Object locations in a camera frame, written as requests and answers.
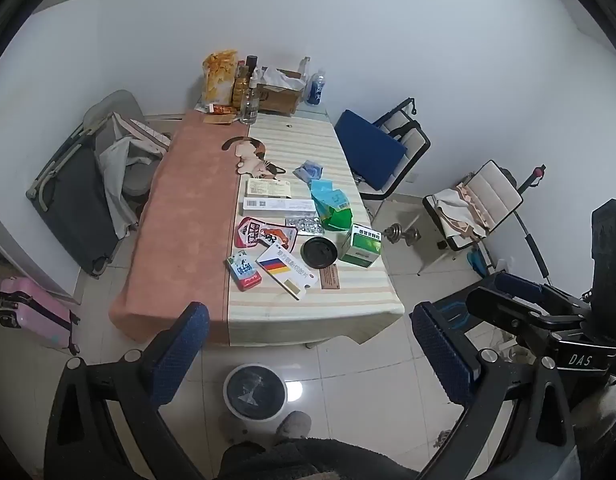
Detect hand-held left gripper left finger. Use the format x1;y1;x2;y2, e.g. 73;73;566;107
44;301;211;480

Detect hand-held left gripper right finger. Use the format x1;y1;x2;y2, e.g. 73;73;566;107
410;301;571;480

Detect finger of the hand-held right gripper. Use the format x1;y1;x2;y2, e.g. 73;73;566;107
493;272;595;317
465;285;591;333

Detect round white bin black liner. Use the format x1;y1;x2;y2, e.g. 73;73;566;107
224;364;287;421

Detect long white toothpaste box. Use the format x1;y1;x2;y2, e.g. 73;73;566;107
243;197;316;212

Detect silver blister pack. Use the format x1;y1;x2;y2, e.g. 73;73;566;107
285;216;325;236

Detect person's right forearm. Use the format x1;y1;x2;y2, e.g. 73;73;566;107
585;380;616;480

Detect black bar with red knob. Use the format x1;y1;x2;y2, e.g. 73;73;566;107
513;165;554;286

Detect beige cloth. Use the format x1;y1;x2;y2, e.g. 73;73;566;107
434;185;491;238

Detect small red white packet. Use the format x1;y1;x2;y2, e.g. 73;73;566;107
226;252;263;292

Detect metal dumbbell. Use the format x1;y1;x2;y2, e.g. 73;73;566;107
384;224;423;246

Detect pink tablecloth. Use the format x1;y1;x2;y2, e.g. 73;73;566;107
109;109;251;345

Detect green medicine box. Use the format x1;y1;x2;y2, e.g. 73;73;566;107
339;223;383;267

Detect white box with striped flag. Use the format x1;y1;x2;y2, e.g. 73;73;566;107
256;243;321;301

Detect grey slipper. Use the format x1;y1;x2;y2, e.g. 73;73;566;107
277;411;312;443

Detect red snack packet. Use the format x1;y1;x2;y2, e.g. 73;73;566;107
234;216;299;251

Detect pink suitcase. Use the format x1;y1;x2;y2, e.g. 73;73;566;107
0;277;81;356

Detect black round lid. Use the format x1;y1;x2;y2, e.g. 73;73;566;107
300;237;337;268

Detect person's dark pants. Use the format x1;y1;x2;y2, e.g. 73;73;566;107
220;437;419;480

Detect green and blue bag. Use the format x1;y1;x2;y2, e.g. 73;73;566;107
310;179;355;232

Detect beige medicine box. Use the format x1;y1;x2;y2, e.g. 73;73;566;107
245;178;293;198

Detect white cloth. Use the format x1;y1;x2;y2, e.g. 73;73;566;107
98;137;161;238

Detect blue face mask packet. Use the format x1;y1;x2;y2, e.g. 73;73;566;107
294;160;325;182

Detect striped beige tablecloth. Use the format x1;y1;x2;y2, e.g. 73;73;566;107
223;110;405;348

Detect grey chair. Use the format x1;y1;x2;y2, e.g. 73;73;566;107
82;90;171;196

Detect clear glass bottle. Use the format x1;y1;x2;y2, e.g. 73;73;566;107
240;77;260;125

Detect amber bottle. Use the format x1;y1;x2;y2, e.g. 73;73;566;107
232;65;253;108

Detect orange snack bag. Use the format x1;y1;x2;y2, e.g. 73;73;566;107
203;50;239;106

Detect blue label water bottle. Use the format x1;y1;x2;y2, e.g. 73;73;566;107
306;68;327;106

